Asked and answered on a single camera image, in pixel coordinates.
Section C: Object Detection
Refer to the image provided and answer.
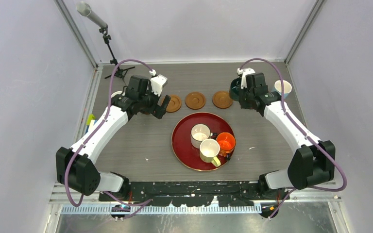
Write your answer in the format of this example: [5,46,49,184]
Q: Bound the wooden coaster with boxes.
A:
[212,91,233,109]
[185,92,206,110]
[166,95,182,113]

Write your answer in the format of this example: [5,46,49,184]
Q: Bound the dark green mug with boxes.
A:
[229,77,241,101]

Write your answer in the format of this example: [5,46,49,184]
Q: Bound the white mug with handle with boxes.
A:
[111,91,125,98]

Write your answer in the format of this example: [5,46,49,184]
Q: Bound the light blue mug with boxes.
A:
[272,80,292,99]

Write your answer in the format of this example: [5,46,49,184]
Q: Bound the white ribbed mug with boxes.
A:
[190,124,213,149]

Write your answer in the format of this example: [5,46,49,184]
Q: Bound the orange mug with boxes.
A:
[216,132,236,160]

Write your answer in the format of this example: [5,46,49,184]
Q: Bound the pale yellow mug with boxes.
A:
[199,139,221,167]

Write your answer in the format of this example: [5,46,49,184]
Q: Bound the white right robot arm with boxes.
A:
[236,71,335,199]

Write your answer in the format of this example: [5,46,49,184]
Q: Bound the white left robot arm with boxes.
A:
[56,75,170,201]

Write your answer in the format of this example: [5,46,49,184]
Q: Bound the red round tray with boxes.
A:
[171,112,234,171]

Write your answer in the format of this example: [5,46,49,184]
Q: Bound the coloured toy blocks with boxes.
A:
[86,114,96,129]

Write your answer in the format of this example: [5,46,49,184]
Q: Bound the microphone on stand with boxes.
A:
[76,1,135,82]

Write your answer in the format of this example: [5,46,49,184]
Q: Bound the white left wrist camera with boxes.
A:
[149,69,168,97]

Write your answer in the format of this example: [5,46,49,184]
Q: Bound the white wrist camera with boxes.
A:
[149,69,168,97]
[237,68,255,89]

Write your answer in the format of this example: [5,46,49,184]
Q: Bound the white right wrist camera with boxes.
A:
[237,68,255,89]

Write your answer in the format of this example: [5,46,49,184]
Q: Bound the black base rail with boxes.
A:
[99,181,287,207]

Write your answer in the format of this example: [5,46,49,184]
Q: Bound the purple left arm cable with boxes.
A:
[64,59,156,221]

